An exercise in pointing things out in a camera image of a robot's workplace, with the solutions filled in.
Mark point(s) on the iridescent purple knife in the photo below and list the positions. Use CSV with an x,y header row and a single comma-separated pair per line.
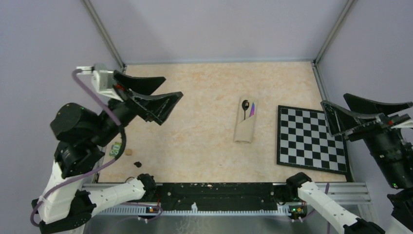
x,y
252,109

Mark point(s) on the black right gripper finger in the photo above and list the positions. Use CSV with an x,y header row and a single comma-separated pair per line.
x,y
341,120
360,106

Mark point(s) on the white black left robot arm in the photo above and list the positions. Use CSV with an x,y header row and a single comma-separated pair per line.
x,y
81,133

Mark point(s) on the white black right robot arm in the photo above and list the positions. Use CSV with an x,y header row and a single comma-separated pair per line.
x,y
392,180

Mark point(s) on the black white checkerboard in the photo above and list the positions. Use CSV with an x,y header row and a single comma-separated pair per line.
x,y
304,142

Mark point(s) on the aluminium front rail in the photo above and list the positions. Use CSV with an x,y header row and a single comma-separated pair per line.
x,y
226,202

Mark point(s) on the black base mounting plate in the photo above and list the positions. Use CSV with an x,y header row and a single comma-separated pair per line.
x,y
222,197

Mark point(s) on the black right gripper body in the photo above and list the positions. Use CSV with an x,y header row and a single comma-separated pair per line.
x,y
388,123

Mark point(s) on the small tan block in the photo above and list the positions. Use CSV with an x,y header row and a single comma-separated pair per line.
x,y
128,152

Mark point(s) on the green white small package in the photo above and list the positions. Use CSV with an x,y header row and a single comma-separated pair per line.
x,y
114,149

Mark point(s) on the cream cloth napkin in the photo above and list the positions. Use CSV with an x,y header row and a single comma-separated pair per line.
x,y
244,129

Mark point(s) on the black spoon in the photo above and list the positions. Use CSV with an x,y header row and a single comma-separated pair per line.
x,y
245,106

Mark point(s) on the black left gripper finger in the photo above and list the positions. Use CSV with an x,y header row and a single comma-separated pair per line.
x,y
155,108
140,85

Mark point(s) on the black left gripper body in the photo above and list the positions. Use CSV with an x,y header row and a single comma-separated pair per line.
x,y
125,112

